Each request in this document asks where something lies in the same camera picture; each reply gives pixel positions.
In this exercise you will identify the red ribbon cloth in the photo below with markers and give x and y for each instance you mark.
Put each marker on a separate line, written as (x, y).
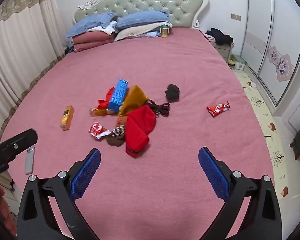
(103, 103)

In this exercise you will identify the brown patterned sock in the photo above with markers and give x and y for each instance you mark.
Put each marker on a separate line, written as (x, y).
(116, 140)

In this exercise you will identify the red white wrapper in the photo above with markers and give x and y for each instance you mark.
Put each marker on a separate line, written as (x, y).
(96, 128)

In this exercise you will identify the white lace cloth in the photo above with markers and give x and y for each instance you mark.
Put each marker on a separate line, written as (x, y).
(110, 28)

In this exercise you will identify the orange gold snack wrapper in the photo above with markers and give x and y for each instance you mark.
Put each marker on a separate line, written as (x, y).
(97, 112)

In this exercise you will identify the dark grey sock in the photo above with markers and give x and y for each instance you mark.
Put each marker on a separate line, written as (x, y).
(172, 92)

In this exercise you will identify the gold box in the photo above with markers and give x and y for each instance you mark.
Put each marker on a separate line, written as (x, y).
(67, 117)

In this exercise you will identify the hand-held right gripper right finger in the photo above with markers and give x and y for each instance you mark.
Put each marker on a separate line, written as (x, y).
(213, 175)

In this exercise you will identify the green tufted headboard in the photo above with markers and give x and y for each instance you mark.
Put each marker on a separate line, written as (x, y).
(145, 5)

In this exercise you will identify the mustard yellow cloth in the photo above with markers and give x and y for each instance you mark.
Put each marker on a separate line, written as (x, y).
(135, 98)

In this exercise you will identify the blue cardboard box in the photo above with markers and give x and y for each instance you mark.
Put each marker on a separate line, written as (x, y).
(117, 93)

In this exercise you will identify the white sliding door wardrobe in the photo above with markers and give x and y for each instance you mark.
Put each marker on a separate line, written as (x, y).
(265, 17)

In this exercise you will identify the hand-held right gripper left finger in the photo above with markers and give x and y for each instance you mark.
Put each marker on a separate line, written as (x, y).
(86, 175)

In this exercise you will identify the white green storage box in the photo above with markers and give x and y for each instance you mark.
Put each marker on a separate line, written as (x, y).
(240, 62)

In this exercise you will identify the red knit hat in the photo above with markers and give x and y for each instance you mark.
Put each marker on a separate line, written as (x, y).
(140, 130)

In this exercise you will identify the light blue cloth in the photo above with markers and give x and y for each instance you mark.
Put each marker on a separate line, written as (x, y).
(153, 34)

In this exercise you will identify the red snack packet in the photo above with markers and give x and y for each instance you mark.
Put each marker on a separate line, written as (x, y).
(218, 108)

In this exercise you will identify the white phone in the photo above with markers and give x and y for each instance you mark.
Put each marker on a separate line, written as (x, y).
(30, 161)

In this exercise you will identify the black clothes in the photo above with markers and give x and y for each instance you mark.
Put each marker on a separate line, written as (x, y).
(220, 37)

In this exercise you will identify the wall socket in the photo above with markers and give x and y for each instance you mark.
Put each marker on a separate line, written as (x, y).
(236, 17)

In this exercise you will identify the cream pillow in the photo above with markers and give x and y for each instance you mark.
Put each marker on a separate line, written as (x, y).
(132, 31)

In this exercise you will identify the beige nightstand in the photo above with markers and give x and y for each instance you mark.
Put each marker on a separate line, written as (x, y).
(222, 51)

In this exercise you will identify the beige curtain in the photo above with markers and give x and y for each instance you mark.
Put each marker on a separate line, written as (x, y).
(15, 42)

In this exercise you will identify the pink folded quilt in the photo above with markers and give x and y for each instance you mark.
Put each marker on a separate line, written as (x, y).
(92, 41)

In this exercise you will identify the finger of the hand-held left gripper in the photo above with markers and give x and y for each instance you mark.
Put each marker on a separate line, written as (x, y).
(22, 141)

